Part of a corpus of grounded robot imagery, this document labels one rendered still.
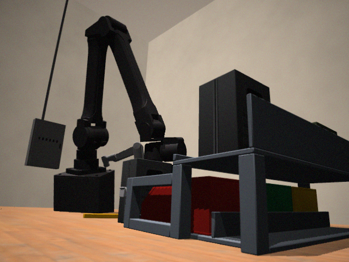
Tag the yellow bar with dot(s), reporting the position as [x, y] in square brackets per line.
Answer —
[90, 215]

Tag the green open bin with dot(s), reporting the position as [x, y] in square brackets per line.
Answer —
[279, 198]

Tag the yellow bin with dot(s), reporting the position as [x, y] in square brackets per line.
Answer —
[304, 199]

